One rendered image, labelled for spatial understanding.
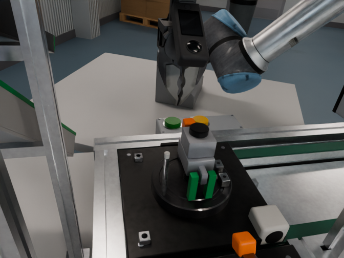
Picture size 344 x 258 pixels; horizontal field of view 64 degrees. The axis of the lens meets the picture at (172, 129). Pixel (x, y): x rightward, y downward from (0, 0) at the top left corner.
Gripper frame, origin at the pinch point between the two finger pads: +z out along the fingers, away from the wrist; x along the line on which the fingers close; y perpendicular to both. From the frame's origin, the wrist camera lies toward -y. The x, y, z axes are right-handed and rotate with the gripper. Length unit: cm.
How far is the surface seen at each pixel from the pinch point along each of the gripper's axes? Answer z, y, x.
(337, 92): 105, 202, -255
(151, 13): 82, 494, -75
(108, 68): 21, 70, 12
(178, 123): 9.8, 7.0, -2.6
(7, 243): -10.0, -35.0, 19.6
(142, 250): 10.1, -23.9, 10.0
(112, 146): 11.1, 1.4, 12.9
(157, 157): 10.0, -4.5, 4.4
